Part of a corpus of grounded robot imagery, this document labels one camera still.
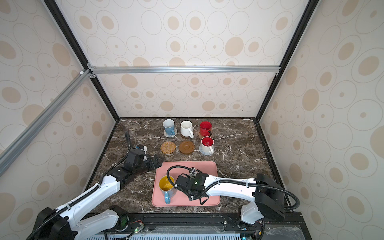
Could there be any woven rattan round coaster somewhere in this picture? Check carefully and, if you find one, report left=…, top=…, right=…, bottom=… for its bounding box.
left=161, top=141, right=176, bottom=155

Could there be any blue mug yellow inside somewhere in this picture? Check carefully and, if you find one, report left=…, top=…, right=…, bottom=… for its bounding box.
left=159, top=176, right=177, bottom=205

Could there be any brown wooden coaster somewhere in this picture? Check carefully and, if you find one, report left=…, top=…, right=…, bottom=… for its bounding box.
left=180, top=134, right=191, bottom=139
left=179, top=141, right=195, bottom=155

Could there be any blue floral mug white inside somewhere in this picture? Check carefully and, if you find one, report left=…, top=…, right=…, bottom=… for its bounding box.
left=163, top=119, right=175, bottom=135

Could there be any white mug red inside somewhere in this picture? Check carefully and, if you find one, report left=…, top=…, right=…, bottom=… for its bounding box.
left=200, top=137, right=215, bottom=154

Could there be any dark red mug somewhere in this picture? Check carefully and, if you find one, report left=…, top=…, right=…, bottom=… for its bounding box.
left=199, top=121, right=212, bottom=138

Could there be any multicolour woven round coaster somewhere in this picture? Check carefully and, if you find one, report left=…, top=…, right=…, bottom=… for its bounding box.
left=164, top=129, right=178, bottom=138

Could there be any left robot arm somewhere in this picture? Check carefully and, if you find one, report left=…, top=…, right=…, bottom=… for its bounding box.
left=27, top=132, right=164, bottom=240

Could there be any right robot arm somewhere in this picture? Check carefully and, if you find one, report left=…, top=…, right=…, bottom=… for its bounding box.
left=167, top=165, right=300, bottom=225

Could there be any pink rectangular tray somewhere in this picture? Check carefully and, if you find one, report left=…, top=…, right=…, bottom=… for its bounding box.
left=152, top=161, right=218, bottom=207

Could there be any left diagonal aluminium bar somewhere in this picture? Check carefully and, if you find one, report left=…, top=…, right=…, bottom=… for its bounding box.
left=1, top=69, right=91, bottom=175

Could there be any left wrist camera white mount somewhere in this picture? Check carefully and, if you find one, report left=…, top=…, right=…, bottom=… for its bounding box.
left=124, top=145, right=148, bottom=170

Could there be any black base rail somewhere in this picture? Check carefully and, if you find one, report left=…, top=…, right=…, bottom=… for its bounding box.
left=52, top=211, right=313, bottom=240

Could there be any horizontal aluminium frame bar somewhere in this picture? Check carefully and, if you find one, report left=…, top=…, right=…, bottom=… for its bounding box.
left=82, top=66, right=281, bottom=76

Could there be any left black frame post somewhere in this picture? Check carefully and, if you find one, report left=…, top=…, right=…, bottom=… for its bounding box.
left=43, top=0, right=120, bottom=122

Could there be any black frame post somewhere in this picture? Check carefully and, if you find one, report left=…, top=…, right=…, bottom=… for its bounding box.
left=256, top=0, right=319, bottom=123
left=43, top=0, right=120, bottom=122

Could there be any right black frame post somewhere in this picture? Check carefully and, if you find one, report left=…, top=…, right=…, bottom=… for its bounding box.
left=256, top=0, right=319, bottom=123

